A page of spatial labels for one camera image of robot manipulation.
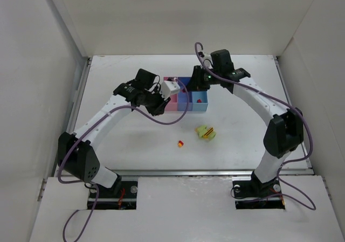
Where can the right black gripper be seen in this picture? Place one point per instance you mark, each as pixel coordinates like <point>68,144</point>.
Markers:
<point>198,80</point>

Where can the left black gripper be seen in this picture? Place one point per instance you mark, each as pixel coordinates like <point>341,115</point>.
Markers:
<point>157,105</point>

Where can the red orange lego piece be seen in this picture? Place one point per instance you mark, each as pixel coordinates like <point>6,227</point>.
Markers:
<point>180,143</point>

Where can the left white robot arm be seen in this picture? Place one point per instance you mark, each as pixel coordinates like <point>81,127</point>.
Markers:
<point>77,150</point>

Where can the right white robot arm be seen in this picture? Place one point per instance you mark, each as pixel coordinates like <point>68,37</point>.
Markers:
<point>284,131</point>

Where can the light blue container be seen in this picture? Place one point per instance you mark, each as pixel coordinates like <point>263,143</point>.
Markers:
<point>199,107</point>

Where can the pink container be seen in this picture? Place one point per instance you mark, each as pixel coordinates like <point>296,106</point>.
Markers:
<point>172,105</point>

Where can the dark blue container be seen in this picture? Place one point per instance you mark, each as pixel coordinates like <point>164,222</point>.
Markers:
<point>182,97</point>

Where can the green yellow lego cluster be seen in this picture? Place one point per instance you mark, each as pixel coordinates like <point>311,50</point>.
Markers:
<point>206,133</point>

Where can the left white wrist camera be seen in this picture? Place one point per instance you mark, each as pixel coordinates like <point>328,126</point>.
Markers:
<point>169,87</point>

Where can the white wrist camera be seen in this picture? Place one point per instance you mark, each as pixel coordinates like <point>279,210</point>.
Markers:
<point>204,56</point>
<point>169,87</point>

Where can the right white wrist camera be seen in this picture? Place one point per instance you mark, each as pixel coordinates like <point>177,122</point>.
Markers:
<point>204,56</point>

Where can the aluminium front rail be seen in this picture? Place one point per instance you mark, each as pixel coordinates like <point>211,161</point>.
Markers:
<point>190,173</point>

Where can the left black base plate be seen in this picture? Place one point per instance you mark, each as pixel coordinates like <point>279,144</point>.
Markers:
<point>124,199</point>

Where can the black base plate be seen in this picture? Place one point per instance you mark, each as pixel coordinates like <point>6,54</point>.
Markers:
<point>247,197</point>
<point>124,199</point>

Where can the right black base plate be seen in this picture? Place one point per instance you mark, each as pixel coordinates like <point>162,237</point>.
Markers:
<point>247,197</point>

